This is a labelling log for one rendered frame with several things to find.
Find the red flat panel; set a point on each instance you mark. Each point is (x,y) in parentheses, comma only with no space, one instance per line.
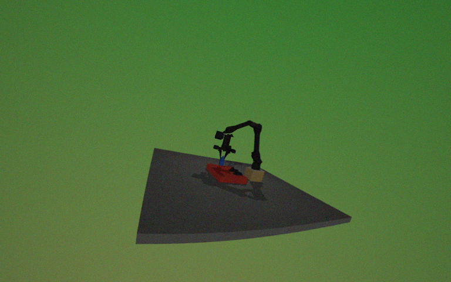
(226,174)

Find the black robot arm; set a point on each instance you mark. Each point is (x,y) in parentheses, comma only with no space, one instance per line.
(257,129)

